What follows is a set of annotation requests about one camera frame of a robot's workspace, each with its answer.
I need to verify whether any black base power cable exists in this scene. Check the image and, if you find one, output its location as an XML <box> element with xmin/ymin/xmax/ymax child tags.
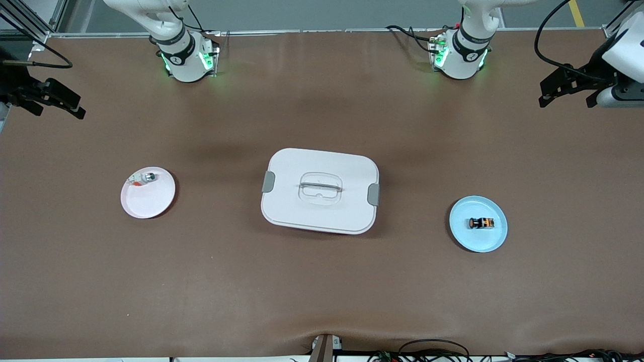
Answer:
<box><xmin>385</xmin><ymin>24</ymin><xmax>444</xmax><ymax>52</ymax></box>

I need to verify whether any pink round plate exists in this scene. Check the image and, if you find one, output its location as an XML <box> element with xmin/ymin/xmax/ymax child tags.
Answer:
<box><xmin>121</xmin><ymin>166</ymin><xmax>176</xmax><ymax>219</ymax></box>

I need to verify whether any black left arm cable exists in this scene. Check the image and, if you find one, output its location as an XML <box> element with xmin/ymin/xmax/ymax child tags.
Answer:
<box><xmin>534</xmin><ymin>0</ymin><xmax>612</xmax><ymax>85</ymax></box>

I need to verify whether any white and green push-button switch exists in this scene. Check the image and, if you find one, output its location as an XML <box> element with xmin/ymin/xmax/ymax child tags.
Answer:
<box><xmin>128</xmin><ymin>171</ymin><xmax>157</xmax><ymax>188</ymax></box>

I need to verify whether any small metal table bracket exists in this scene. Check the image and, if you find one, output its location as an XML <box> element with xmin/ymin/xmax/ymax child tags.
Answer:
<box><xmin>309</xmin><ymin>334</ymin><xmax>343</xmax><ymax>362</ymax></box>

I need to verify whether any white lidded box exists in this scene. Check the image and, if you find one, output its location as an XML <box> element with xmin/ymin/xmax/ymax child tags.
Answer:
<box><xmin>261</xmin><ymin>148</ymin><xmax>380</xmax><ymax>235</ymax></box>

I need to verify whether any aluminium table edge rail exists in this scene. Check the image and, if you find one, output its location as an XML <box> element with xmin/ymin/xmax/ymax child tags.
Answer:
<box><xmin>48</xmin><ymin>28</ymin><xmax>607</xmax><ymax>39</ymax></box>

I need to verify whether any black cable bundle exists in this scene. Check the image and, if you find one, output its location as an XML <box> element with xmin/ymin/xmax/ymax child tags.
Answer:
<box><xmin>367</xmin><ymin>339</ymin><xmax>644</xmax><ymax>362</ymax></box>

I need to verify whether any light blue round plate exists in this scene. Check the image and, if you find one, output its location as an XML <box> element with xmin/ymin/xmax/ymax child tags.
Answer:
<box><xmin>449</xmin><ymin>196</ymin><xmax>508</xmax><ymax>253</ymax></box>

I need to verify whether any aluminium frame profile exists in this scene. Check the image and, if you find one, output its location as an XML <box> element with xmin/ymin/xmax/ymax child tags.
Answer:
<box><xmin>0</xmin><ymin>0</ymin><xmax>68</xmax><ymax>46</ymax></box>
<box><xmin>603</xmin><ymin>0</ymin><xmax>644</xmax><ymax>40</ymax></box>

